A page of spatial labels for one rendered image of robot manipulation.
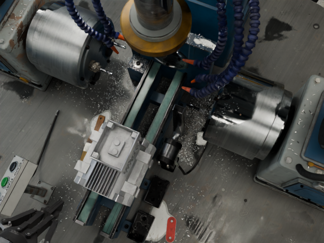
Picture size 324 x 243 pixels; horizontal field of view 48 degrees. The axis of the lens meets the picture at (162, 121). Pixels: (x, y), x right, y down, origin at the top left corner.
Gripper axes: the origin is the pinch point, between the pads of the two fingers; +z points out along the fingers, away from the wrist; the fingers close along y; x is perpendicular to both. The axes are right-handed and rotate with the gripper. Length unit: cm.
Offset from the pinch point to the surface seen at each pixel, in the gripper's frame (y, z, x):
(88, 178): -2.3, 12.3, -5.6
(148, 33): -6, 9, -50
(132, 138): -8.8, 18.8, -19.7
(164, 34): -9, 9, -51
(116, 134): -4.2, 18.7, -19.1
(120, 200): -13.0, 13.2, -3.3
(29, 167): 16.6, 13.4, 0.0
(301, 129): -51, 25, -40
